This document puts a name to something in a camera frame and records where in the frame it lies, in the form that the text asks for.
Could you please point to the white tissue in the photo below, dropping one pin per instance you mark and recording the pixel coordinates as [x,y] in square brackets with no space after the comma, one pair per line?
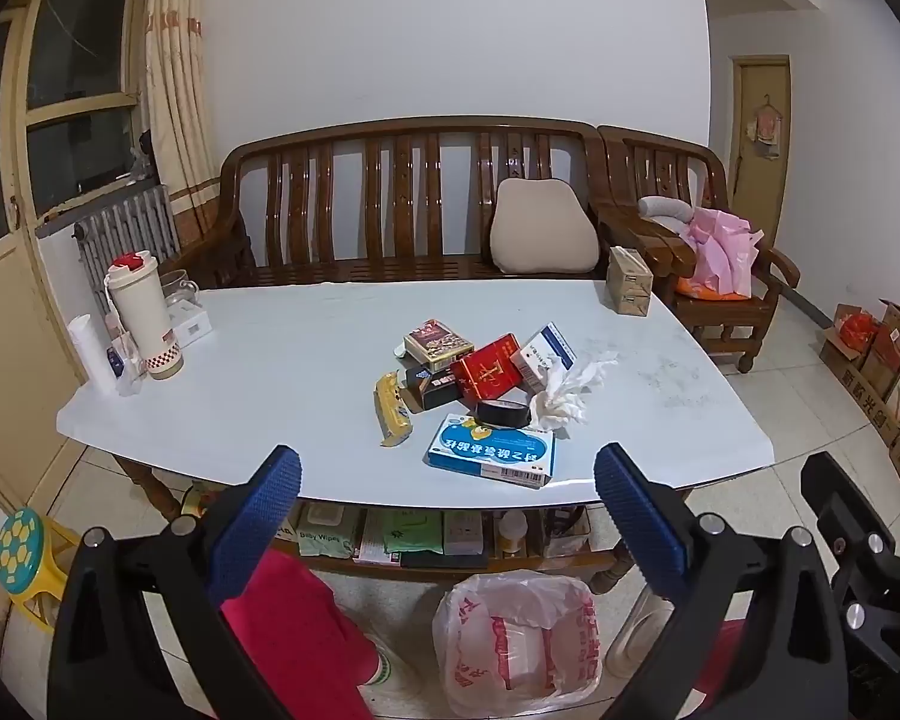
[562,401]

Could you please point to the clear plastic container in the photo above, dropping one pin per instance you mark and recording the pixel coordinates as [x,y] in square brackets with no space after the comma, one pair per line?
[570,532]

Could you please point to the beige curtain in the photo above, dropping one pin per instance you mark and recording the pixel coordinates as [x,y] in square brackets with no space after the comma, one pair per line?
[172,90]

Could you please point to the white and blue medicine box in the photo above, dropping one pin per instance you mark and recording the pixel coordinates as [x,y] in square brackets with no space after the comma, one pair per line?
[544,352]

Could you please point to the hanging door ornament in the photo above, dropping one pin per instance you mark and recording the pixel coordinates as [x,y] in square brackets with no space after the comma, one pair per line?
[767,127]

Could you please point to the green tissue pack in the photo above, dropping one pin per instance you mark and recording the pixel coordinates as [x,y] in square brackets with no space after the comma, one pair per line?
[409,532]

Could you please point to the grey radiator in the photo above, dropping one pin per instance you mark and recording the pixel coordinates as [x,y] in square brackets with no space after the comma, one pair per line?
[131,221]

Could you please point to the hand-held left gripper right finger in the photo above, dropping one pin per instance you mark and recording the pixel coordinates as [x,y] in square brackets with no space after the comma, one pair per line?
[637,517]

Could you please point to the person's left white shoe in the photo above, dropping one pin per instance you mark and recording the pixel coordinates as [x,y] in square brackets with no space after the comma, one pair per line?
[394,667]

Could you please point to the grey white roll pillow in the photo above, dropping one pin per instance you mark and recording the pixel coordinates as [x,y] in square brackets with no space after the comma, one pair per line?
[664,208]

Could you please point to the wooden armchair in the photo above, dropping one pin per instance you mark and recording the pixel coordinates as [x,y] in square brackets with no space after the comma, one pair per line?
[720,315]

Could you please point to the pink plastic bag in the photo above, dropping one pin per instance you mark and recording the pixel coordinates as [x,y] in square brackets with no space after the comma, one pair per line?
[720,255]

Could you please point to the black small box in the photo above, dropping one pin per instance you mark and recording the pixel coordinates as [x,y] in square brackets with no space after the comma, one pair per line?
[435,390]

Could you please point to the white paper cup stack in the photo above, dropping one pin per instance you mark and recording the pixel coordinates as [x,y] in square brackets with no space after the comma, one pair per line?
[90,352]

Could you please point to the baby wipes pack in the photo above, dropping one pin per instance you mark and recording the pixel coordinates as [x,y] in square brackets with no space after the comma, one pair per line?
[326,532]

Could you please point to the person's left leg red pants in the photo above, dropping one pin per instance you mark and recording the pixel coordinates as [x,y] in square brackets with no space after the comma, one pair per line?
[300,630]

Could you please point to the black tape roll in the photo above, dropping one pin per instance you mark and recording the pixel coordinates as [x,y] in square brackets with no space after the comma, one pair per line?
[495,424]

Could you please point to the wooden sofa bench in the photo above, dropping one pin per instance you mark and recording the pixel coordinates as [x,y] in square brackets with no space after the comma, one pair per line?
[345,270]

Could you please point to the white plastic trash bag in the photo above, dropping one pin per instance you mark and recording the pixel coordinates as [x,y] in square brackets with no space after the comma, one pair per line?
[495,652]

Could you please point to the yellow snack wrapper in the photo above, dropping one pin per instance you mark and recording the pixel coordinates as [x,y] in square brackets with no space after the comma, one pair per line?
[391,409]

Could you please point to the blue cartoon medicine box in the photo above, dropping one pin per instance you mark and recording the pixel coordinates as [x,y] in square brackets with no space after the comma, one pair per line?
[480,450]

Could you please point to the orange bag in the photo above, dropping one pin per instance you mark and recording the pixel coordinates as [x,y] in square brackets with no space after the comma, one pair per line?
[709,292]

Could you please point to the person's right white shoe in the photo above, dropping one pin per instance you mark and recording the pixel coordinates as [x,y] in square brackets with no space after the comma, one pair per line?
[634,637]

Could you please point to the red cigarette box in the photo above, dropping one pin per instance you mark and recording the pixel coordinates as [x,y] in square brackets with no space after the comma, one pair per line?
[487,371]

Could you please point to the yellow wooden door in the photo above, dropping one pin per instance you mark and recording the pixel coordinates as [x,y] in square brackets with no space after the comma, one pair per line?
[750,187]

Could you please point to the white tumbler with red lid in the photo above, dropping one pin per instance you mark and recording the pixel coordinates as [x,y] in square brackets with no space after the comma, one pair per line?
[142,315]

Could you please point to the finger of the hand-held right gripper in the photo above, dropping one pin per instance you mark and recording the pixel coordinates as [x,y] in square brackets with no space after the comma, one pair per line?
[832,495]

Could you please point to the brown drink carton pack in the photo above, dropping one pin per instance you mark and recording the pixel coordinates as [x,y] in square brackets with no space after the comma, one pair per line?
[630,281]

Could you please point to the beige back cushion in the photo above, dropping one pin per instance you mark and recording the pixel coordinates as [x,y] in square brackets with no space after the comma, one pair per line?
[544,229]

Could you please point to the person's leg red pants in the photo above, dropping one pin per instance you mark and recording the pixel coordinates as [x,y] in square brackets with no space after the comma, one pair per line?
[720,660]
[300,630]

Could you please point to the cream balcony door frame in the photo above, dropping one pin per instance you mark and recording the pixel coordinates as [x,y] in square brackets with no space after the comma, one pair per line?
[0,300]

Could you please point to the yellow and teal plastic stool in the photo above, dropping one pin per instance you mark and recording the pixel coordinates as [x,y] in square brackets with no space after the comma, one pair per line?
[22,547]

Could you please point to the cardboard box with red bag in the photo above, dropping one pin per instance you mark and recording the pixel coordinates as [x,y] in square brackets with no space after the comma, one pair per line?
[844,360]

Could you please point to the small white box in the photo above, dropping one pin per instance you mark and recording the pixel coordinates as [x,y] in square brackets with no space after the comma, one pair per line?
[191,326]

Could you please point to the glass mug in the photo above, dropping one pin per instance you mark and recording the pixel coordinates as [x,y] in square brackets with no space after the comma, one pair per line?
[176,286]

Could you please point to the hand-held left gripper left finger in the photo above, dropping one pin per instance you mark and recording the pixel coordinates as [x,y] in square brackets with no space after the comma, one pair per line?
[259,517]

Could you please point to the person's right leg red pants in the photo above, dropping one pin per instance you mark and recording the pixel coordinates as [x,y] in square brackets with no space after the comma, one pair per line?
[720,660]

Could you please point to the brown picture card box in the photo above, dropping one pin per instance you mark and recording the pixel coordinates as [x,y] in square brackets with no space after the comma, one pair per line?
[439,345]

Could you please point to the person's white shoe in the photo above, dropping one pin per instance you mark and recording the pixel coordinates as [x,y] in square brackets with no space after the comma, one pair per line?
[394,667]
[634,637]

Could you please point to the small sachet bundle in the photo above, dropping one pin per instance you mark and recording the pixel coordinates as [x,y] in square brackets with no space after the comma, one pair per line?
[124,367]

